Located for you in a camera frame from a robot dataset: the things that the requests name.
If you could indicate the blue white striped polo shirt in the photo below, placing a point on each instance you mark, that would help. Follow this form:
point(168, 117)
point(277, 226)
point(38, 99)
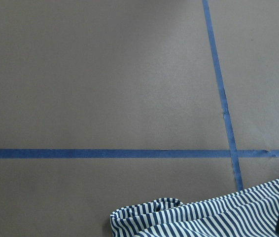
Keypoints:
point(252, 212)

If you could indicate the brown paper table cover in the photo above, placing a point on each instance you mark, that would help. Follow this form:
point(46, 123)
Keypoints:
point(108, 103)

